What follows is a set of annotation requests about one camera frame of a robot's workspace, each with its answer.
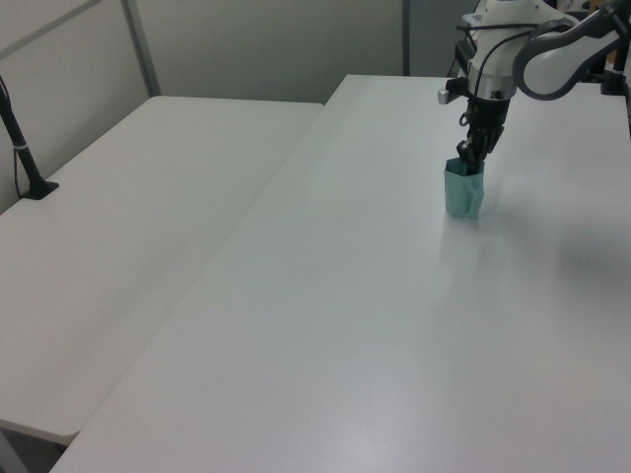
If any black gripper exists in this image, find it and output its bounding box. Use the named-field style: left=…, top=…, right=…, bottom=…
left=455, top=93, right=512, bottom=174

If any teal faceted cup with handle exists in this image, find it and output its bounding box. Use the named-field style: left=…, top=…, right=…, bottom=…
left=443, top=157, right=485, bottom=220

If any black clamped pole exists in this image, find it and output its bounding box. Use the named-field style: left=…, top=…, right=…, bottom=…
left=594, top=41, right=631, bottom=97

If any white side table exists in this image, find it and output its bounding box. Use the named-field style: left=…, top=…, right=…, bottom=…
left=0, top=95, right=325, bottom=440

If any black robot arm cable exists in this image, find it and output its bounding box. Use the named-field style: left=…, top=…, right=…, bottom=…
left=456, top=23, right=536, bottom=98

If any grey metal partition post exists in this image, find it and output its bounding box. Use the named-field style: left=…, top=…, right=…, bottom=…
left=121, top=0, right=163, bottom=98

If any black camera stand pole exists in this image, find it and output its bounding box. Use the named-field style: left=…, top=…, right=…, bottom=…
left=0, top=76, right=60, bottom=200

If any thin black stand cable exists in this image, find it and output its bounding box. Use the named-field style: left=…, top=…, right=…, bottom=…
left=0, top=78, right=24, bottom=197

